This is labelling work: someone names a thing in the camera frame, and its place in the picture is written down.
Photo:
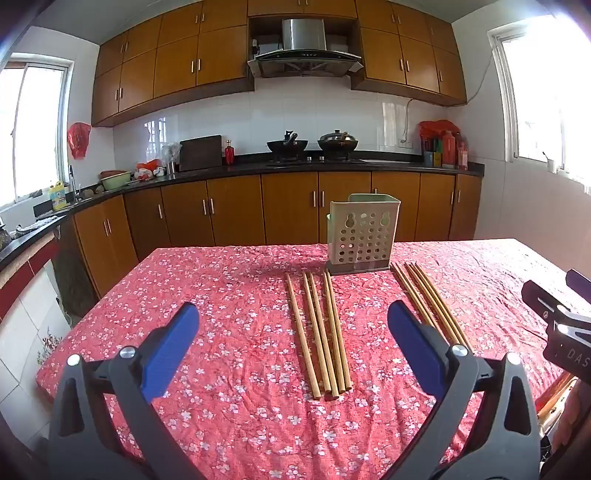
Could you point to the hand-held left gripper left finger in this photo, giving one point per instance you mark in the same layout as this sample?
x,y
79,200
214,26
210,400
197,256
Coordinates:
x,y
168,350

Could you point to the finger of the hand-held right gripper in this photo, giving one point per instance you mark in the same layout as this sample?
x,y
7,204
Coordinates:
x,y
542,297
579,281

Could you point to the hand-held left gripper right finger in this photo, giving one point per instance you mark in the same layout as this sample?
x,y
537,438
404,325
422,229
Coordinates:
x,y
413,341

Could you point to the perforated beige chopstick holder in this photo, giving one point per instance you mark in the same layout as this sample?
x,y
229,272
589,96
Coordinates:
x,y
362,233

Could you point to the red-brown wooden chair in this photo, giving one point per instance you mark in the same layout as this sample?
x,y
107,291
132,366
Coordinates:
x,y
558,399

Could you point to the red floral tablecloth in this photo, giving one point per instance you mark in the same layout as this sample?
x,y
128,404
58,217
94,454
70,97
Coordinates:
x,y
231,323

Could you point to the white cup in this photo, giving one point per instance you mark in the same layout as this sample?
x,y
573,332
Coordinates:
x,y
551,166

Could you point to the brown wooden base cabinets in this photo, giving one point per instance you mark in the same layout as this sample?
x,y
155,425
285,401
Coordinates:
x,y
235,210

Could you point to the slim red sauce bottle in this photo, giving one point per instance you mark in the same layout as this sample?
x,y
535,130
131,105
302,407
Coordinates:
x,y
462,157

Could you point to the large red sauce bottle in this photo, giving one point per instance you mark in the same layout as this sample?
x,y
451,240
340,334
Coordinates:
x,y
449,150

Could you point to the green basin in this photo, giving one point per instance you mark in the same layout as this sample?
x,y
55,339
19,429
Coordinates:
x,y
115,181

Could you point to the red and white bag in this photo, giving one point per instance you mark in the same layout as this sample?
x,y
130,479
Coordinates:
x,y
148,167

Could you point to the yellow detergent bottle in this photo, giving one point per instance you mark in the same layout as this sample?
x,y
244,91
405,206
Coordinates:
x,y
58,198

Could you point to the chrome kitchen faucet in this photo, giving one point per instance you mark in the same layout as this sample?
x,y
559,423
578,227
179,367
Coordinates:
x,y
72,182

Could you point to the black kitchen countertop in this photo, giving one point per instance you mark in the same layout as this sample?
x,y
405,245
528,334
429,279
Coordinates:
x,y
240,168

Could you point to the red bag over bottles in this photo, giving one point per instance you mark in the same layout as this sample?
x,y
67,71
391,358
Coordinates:
x,y
438,127

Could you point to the dark wooden cutting board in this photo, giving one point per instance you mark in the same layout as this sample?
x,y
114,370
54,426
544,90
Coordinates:
x,y
201,152

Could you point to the black gas stove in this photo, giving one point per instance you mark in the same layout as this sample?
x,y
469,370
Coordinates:
x,y
318,160

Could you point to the small red bottle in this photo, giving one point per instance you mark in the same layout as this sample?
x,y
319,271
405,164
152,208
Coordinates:
x,y
229,154

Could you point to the black wok with lid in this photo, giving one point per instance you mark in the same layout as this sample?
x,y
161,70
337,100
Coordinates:
x,y
338,142

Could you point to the red plastic bag on hook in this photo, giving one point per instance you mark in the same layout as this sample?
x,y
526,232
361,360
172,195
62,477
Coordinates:
x,y
78,141

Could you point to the window beside sink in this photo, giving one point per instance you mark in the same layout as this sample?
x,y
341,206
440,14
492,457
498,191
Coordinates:
x,y
34,134

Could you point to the steel range hood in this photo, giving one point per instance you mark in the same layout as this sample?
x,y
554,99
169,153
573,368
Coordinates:
x,y
304,39

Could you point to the white wall socket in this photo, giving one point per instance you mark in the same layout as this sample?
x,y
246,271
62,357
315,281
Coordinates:
x,y
405,143

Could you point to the brown wooden wall cabinets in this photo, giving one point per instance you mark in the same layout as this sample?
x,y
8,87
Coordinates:
x,y
175,64

